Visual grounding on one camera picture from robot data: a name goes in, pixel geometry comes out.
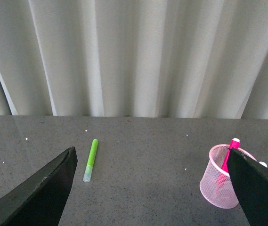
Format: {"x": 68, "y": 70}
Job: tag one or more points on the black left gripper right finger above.
{"x": 250, "y": 183}

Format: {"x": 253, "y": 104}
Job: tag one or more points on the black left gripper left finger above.
{"x": 41, "y": 199}

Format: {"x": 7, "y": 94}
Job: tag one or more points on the pink highlighter pen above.
{"x": 226, "y": 162}

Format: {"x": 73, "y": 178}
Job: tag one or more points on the purple highlighter pen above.
{"x": 263, "y": 164}

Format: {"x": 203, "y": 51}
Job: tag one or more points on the pink mesh pen cup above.
{"x": 216, "y": 186}

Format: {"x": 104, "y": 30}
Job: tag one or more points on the green highlighter pen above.
{"x": 90, "y": 161}

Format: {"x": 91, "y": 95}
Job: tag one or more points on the white pleated curtain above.
{"x": 137, "y": 58}

